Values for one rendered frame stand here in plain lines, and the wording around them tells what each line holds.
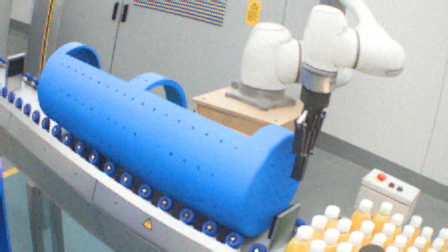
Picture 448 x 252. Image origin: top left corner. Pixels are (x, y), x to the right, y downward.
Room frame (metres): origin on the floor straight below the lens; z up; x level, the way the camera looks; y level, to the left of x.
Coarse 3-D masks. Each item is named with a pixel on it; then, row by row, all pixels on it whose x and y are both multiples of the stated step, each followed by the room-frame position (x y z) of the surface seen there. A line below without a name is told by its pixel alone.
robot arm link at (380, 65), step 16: (352, 0) 1.55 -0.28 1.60; (368, 16) 1.51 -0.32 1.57; (368, 32) 1.41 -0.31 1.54; (384, 32) 1.44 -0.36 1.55; (368, 48) 1.38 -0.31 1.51; (384, 48) 1.39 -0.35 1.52; (400, 48) 1.42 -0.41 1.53; (368, 64) 1.37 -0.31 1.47; (384, 64) 1.38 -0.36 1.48; (400, 64) 1.39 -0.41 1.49
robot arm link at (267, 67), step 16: (256, 32) 2.07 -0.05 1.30; (272, 32) 2.05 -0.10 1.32; (288, 32) 2.09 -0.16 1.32; (256, 48) 2.04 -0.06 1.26; (272, 48) 2.03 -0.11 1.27; (288, 48) 2.05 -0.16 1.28; (256, 64) 2.03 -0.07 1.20; (272, 64) 2.03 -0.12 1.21; (288, 64) 2.03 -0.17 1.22; (256, 80) 2.03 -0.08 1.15; (272, 80) 2.03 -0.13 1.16; (288, 80) 2.05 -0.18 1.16
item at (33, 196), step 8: (32, 184) 1.90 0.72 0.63; (32, 192) 1.87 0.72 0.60; (32, 200) 1.87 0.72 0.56; (32, 208) 1.87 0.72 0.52; (32, 216) 1.88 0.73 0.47; (40, 216) 1.91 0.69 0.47; (32, 224) 1.88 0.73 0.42; (40, 224) 1.90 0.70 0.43; (32, 232) 1.89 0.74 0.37; (40, 232) 1.90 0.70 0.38; (32, 240) 1.89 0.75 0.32; (40, 240) 1.89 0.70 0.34; (40, 248) 1.89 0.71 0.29
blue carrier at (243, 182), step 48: (48, 96) 1.73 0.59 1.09; (96, 96) 1.61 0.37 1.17; (144, 96) 1.56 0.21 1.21; (96, 144) 1.59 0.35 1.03; (144, 144) 1.47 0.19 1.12; (192, 144) 1.41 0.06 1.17; (240, 144) 1.38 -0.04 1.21; (288, 144) 1.42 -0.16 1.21; (192, 192) 1.38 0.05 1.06; (240, 192) 1.31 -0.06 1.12; (288, 192) 1.48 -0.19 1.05
